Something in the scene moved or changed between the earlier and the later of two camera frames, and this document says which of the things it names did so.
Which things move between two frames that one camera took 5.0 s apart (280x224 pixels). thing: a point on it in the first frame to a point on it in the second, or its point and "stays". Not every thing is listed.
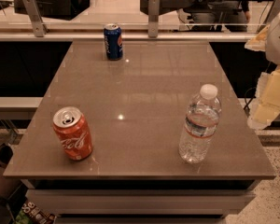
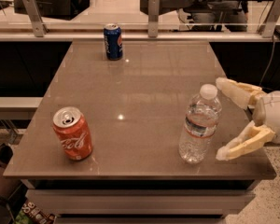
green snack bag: [31, 214] stays
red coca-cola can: [74, 130] stays
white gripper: [279, 42] to [273, 114]
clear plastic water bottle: [203, 119] stays
